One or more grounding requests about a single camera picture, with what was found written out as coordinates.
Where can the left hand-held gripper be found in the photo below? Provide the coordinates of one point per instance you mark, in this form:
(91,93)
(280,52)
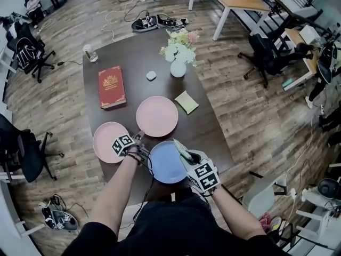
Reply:
(122,144)

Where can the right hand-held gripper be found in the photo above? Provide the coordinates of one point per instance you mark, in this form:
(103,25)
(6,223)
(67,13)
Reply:
(205,176)

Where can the green patterned sponge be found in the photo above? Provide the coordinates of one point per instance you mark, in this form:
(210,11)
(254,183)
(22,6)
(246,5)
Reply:
(181,148)

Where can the pink plate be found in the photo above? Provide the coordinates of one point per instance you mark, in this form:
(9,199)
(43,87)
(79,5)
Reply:
(157,116)
(104,143)

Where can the blue plate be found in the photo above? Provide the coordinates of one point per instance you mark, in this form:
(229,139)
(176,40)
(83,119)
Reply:
(165,164)

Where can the person's right forearm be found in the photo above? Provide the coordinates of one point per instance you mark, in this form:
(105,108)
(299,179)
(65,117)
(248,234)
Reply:
(237,212)

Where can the person's left forearm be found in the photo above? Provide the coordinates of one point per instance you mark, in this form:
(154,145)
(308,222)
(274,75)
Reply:
(114,196)

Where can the red hardcover book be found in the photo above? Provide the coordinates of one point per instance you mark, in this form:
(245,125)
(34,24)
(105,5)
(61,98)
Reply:
(112,87)

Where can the yellow green sponge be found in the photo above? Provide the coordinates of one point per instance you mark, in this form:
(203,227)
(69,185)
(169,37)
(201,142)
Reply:
(186,102)

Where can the small white oval case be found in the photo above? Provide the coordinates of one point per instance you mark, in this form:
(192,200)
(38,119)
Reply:
(151,75)

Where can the person's black clothing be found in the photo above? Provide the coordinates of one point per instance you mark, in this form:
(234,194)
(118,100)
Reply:
(175,228)

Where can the white ceramic vase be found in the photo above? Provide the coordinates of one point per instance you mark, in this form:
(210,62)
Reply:
(178,68)

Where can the pink bag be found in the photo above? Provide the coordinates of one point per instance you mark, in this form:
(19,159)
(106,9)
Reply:
(264,221)

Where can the clear glass cup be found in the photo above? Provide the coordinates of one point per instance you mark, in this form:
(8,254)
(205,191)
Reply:
(90,53)

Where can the white vase with flowers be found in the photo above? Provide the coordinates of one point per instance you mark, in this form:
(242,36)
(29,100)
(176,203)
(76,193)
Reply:
(179,47)

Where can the white charger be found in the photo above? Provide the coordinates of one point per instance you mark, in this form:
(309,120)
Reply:
(293,193)

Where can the black office chair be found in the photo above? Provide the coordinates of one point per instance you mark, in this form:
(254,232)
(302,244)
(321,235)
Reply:
(40,63)
(29,156)
(269,57)

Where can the grey domed backpack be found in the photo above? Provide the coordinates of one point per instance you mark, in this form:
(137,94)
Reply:
(64,220)

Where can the black backpack white stripes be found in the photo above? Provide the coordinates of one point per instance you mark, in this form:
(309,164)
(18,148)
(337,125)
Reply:
(26,53)

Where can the black metal railing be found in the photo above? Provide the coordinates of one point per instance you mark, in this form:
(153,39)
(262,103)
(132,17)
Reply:
(293,15)

